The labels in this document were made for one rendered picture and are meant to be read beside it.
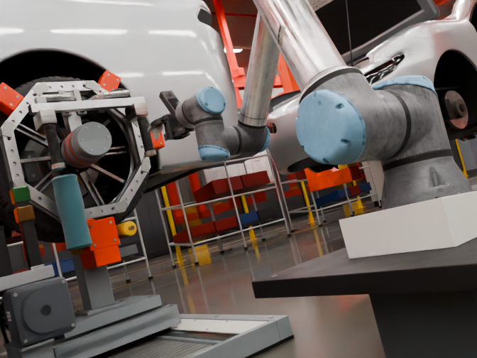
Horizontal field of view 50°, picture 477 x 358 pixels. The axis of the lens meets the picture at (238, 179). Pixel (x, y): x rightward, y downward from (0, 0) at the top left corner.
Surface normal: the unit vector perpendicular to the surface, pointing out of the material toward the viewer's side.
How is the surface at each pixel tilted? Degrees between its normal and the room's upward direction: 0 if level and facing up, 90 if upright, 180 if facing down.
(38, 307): 90
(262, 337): 90
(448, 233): 90
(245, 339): 90
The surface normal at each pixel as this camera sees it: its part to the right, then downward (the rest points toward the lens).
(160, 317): 0.57, -0.21
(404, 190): -0.70, -0.29
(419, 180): -0.39, -0.39
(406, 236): -0.77, 0.15
